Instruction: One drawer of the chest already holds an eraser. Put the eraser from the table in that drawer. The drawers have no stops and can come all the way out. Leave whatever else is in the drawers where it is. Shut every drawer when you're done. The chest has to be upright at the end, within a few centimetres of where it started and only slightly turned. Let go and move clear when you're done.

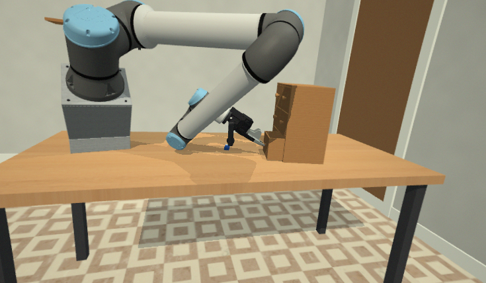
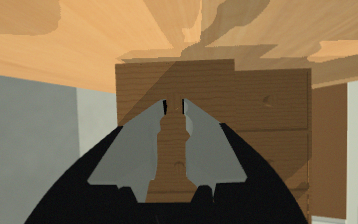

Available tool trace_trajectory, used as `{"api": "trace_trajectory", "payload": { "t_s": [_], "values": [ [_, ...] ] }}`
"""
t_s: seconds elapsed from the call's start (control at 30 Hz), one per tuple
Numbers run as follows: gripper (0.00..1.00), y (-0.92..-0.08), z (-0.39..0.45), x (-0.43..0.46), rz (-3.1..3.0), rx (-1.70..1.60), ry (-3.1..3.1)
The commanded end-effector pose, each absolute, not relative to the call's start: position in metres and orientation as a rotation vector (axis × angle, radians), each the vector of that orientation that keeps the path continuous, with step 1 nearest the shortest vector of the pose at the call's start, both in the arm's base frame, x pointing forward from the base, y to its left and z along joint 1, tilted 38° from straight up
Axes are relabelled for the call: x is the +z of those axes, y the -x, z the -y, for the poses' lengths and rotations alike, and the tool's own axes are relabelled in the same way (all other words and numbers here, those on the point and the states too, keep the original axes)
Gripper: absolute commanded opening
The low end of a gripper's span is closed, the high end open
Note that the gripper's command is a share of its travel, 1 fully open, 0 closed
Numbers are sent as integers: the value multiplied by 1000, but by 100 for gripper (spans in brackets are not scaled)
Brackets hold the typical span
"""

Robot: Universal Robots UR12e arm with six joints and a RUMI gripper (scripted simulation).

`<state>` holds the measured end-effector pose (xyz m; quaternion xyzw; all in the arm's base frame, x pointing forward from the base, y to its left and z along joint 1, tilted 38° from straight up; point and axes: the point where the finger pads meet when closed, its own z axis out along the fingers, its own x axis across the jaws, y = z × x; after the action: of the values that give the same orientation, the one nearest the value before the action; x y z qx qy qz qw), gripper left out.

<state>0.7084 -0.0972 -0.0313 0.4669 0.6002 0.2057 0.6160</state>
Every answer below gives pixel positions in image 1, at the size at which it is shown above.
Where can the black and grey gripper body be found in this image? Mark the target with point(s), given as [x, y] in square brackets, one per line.
[240, 121]

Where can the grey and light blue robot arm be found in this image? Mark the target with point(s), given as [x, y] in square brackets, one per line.
[95, 45]

